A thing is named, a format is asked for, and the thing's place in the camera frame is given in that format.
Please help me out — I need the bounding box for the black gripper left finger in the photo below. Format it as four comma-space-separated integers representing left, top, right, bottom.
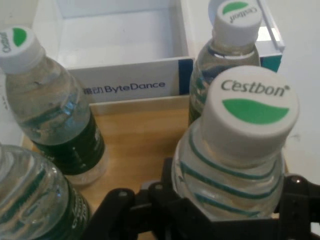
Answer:
82, 157, 211, 240

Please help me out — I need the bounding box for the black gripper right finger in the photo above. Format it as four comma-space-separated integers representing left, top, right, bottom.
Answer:
272, 173, 320, 240

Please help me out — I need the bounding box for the green label water bottle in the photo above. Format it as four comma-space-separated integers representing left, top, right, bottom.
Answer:
0, 26, 110, 186
0, 143, 92, 240
188, 0, 263, 126
172, 65, 300, 222

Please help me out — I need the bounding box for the bamboo tray with cream rim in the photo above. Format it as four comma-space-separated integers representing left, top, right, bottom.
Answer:
21, 94, 290, 218

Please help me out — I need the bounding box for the white and blue cardboard box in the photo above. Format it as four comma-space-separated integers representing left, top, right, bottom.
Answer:
32, 0, 286, 103

